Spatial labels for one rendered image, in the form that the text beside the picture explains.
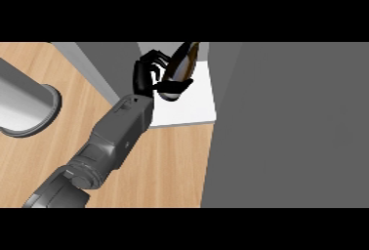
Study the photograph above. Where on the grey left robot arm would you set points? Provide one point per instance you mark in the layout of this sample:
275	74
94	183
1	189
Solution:
121	130

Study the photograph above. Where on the grey metal sink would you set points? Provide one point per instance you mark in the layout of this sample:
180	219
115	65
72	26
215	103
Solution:
25	104

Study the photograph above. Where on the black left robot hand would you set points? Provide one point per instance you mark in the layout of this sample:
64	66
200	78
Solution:
143	78

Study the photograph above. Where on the large dark grey cabinet door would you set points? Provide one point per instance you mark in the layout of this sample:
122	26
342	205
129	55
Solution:
289	123

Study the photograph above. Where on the dark wine bottle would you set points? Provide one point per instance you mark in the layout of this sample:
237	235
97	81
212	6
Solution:
182	66

